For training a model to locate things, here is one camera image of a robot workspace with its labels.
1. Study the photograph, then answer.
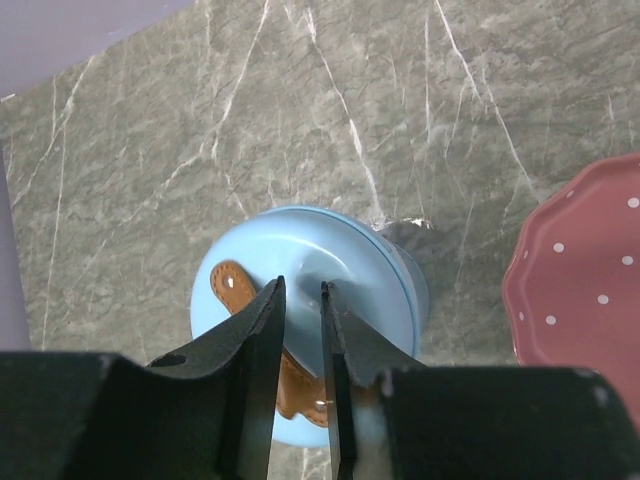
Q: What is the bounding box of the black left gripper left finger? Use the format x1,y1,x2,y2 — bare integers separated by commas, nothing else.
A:
1,278,286,479

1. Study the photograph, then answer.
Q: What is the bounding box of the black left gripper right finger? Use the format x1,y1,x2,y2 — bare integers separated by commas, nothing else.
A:
322,283,639,479

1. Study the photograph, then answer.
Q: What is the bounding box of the blue cylindrical container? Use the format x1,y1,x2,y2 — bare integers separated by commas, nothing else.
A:
272,239,430,449

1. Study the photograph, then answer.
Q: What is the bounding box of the blue round lid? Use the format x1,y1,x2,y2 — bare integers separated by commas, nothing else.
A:
190,206,423,441

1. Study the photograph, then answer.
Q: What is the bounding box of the pink dotted plate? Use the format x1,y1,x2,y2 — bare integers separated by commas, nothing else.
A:
501,152,640,369

